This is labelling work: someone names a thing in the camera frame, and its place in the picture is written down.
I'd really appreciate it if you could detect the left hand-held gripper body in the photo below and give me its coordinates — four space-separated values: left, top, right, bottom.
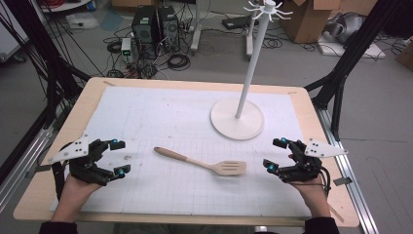
48 134 115 187

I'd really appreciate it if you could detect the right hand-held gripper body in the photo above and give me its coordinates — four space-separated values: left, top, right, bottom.
279 138 349 183

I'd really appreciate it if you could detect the wooden slotted spatula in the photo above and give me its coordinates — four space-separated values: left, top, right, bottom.
153 146 247 177

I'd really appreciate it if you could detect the white hook rack stand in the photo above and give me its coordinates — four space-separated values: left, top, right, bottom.
209 0 294 141

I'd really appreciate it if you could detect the person's left hand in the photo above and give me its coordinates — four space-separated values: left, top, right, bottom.
51 174 103 224

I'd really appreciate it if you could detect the person's right hand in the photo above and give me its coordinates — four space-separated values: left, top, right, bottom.
289 175 332 219

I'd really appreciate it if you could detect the black tape piece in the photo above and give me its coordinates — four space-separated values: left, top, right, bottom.
333 176 354 187

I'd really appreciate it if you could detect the grey tape piece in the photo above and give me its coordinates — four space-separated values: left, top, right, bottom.
24 164 52 178

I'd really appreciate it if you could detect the person's right dark sleeve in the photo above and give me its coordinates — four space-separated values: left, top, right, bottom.
303 216 341 234

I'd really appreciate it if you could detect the person's dark sleeve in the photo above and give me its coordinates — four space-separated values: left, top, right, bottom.
303 216 341 234
38 220 79 234

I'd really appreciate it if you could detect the person's left dark sleeve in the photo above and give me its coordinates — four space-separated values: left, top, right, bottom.
38 220 79 234

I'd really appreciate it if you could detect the white grid mat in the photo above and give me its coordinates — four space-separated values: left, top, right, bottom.
50 85 313 218

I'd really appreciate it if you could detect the small white power supply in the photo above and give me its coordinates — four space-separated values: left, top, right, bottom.
120 37 133 63

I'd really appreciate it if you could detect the white stand leg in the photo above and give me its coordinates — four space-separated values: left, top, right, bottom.
190 0 203 52
244 13 258 57

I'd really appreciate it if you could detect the white board on floor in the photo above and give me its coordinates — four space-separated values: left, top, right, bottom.
317 34 388 60

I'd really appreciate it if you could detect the black computer tower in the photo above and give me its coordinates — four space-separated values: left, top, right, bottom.
157 5 181 54
131 5 161 60

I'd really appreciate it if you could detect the large cardboard box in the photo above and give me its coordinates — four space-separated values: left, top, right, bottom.
280 0 343 45

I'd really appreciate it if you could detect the white paper sheet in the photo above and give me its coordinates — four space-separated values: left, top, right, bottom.
65 12 100 31

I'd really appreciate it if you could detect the flat black device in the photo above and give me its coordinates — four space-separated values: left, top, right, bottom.
221 15 258 31

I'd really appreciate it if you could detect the grey bag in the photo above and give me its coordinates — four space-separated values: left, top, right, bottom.
326 12 365 44

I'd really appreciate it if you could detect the low cardboard box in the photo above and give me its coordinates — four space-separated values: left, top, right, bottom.
111 0 158 10

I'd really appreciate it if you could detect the white round table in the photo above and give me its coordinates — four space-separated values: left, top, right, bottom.
38 0 93 14

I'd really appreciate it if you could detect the small cardboard box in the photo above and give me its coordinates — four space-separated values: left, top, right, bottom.
394 38 413 71

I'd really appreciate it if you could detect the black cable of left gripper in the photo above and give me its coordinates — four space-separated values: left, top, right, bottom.
51 141 73 201

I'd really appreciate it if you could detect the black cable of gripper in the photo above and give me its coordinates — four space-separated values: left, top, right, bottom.
288 165 332 197
51 141 73 201

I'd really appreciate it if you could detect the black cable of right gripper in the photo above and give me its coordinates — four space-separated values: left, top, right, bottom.
288 165 332 197

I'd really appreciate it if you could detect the aluminium rail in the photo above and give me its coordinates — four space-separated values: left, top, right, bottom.
315 106 380 234
0 126 55 213

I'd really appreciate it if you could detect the black metal frame stand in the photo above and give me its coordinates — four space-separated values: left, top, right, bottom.
304 0 405 141
0 0 93 131

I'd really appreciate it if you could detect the black coiled cable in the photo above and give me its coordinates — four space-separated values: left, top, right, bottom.
167 53 192 71

